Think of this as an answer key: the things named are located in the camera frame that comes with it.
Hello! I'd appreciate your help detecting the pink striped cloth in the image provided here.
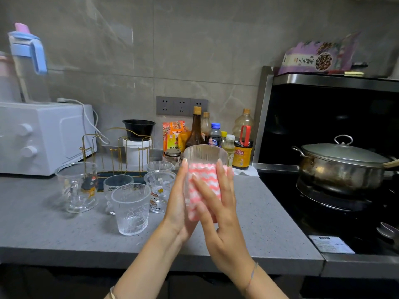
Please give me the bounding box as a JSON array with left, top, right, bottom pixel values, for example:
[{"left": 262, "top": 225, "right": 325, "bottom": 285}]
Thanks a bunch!
[{"left": 186, "top": 162, "right": 228, "bottom": 222}]

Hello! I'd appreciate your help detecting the white paper towel sheet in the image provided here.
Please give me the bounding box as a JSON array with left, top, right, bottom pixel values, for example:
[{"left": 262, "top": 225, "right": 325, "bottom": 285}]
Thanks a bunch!
[{"left": 232, "top": 166, "right": 260, "bottom": 177}]

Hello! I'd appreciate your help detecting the purple food packet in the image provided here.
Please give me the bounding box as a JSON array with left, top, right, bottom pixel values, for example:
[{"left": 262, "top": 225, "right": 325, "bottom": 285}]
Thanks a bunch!
[{"left": 278, "top": 31, "right": 362, "bottom": 75}]

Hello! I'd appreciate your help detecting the person's left hand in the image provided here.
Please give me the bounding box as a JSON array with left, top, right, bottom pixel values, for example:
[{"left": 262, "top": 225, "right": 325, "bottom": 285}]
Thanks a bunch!
[{"left": 163, "top": 158, "right": 200, "bottom": 243}]

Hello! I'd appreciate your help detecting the person's left forearm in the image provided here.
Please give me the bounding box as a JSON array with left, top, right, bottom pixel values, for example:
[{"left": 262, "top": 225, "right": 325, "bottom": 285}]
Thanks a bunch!
[{"left": 104, "top": 222, "right": 187, "bottom": 299}]

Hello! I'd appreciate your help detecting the white label sticker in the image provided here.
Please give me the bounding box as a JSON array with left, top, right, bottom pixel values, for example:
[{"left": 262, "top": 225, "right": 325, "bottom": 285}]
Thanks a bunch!
[{"left": 308, "top": 235, "right": 356, "bottom": 255}]

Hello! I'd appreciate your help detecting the steel ladle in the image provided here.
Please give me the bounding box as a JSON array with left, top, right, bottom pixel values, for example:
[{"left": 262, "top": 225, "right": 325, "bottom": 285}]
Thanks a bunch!
[{"left": 376, "top": 222, "right": 399, "bottom": 243}]

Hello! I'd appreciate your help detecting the stainless steel pot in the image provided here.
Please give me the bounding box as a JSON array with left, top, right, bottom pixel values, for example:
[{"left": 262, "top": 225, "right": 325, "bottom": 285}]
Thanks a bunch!
[{"left": 292, "top": 145, "right": 397, "bottom": 194}]

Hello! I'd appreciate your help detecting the clear bottle brown cap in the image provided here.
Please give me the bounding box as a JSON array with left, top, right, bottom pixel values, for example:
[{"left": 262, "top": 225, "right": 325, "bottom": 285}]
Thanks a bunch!
[{"left": 201, "top": 112, "right": 212, "bottom": 137}]

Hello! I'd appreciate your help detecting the penguin print glass mug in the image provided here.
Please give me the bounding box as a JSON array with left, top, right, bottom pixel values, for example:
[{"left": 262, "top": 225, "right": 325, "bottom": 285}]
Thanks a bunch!
[{"left": 55, "top": 162, "right": 99, "bottom": 214}]

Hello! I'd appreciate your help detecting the gold wire cup rack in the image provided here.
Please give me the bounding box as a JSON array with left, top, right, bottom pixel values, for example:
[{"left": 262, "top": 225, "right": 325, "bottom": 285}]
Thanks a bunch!
[{"left": 79, "top": 127, "right": 154, "bottom": 193}]

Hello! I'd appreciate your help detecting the small ribbed clear glass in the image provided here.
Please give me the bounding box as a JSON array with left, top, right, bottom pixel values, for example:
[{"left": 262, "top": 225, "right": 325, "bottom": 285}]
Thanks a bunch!
[{"left": 146, "top": 160, "right": 174, "bottom": 174}]

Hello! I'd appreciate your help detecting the dark brown glass bottle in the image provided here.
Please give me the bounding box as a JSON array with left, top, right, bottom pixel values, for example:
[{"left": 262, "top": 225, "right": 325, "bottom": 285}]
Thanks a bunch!
[{"left": 185, "top": 106, "right": 206, "bottom": 148}]

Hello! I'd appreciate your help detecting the tall ribbed clear glass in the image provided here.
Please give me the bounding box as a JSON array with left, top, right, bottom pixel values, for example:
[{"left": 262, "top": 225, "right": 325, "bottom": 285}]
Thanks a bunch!
[{"left": 183, "top": 144, "right": 229, "bottom": 215}]

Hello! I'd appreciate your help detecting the dark bottle blue cap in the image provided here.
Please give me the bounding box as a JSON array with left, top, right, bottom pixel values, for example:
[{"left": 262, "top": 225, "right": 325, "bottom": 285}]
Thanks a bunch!
[{"left": 207, "top": 122, "right": 222, "bottom": 147}]

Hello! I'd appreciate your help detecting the white plastic bucket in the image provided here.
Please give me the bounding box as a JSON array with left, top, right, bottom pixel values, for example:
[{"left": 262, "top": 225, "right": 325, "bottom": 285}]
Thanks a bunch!
[{"left": 122, "top": 137, "right": 153, "bottom": 172}]

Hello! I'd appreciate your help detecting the glass spice jar steel lid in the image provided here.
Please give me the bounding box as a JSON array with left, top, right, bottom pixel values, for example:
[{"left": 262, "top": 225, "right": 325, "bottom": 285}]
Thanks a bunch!
[{"left": 163, "top": 148, "right": 182, "bottom": 165}]

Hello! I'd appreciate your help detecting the steel pot lid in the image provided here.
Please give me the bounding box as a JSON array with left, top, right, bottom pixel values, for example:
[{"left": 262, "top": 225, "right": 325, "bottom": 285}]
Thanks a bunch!
[{"left": 300, "top": 135, "right": 392, "bottom": 167}]

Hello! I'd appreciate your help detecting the clear container pink lid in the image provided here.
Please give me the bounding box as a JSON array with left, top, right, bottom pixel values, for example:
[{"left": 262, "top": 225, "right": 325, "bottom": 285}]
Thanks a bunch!
[{"left": 0, "top": 51, "right": 22, "bottom": 103}]

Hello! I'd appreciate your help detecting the yellow liquid bottle white cap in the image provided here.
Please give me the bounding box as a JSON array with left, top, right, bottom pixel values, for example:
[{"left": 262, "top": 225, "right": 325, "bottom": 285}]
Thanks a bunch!
[{"left": 221, "top": 134, "right": 236, "bottom": 167}]

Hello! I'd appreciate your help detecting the yellow seasoning pouch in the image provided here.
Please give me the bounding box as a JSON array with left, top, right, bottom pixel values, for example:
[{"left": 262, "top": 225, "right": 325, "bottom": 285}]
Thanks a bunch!
[{"left": 178, "top": 131, "right": 192, "bottom": 152}]

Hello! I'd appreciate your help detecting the black plastic bowl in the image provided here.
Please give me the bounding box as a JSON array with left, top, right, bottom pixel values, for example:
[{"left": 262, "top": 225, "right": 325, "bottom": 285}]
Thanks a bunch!
[{"left": 122, "top": 119, "right": 156, "bottom": 142}]

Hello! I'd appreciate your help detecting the large bottle red handle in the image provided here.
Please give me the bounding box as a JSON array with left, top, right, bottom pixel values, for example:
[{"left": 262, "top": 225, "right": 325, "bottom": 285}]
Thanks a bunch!
[{"left": 232, "top": 108, "right": 255, "bottom": 171}]

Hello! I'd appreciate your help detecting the short textured glass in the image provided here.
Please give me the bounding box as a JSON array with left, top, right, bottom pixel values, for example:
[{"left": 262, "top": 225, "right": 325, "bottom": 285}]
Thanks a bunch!
[{"left": 103, "top": 174, "right": 134, "bottom": 216}]

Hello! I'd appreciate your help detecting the clear jug blue lid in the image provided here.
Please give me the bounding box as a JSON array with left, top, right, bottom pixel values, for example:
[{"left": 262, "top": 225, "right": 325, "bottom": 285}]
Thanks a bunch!
[{"left": 7, "top": 23, "right": 50, "bottom": 103}]

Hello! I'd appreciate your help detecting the thin string bracelet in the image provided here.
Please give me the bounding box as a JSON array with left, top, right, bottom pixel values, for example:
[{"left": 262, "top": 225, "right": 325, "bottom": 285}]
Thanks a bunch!
[{"left": 243, "top": 261, "right": 259, "bottom": 292}]

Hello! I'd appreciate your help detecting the person's right hand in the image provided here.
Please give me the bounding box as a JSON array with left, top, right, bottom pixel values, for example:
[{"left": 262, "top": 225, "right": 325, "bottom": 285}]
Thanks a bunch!
[{"left": 190, "top": 158, "right": 259, "bottom": 281}]

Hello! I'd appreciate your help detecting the white microwave oven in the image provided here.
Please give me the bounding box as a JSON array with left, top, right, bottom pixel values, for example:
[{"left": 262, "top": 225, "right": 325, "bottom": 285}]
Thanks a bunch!
[{"left": 0, "top": 101, "right": 97, "bottom": 176}]

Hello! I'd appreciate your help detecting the white power cable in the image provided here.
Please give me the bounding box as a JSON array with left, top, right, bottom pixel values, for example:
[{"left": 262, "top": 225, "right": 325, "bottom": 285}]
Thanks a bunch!
[{"left": 57, "top": 98, "right": 110, "bottom": 145}]

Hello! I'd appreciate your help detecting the cartoon cat print glass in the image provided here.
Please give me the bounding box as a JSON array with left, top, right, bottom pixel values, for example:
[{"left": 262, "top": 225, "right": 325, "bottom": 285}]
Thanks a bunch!
[{"left": 144, "top": 170, "right": 177, "bottom": 214}]

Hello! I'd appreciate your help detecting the orange seasoning packet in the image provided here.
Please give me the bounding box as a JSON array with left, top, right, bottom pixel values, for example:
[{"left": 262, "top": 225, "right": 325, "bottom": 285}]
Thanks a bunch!
[{"left": 162, "top": 121, "right": 186, "bottom": 152}]

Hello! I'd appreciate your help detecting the embossed ribbed clear glass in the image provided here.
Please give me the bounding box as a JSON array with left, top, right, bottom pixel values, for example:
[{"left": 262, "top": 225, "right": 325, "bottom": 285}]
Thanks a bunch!
[{"left": 111, "top": 183, "right": 152, "bottom": 236}]

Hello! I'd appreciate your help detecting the grey wall socket panel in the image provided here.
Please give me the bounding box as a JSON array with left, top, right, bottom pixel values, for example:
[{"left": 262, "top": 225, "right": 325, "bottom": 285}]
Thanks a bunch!
[{"left": 156, "top": 96, "right": 209, "bottom": 117}]

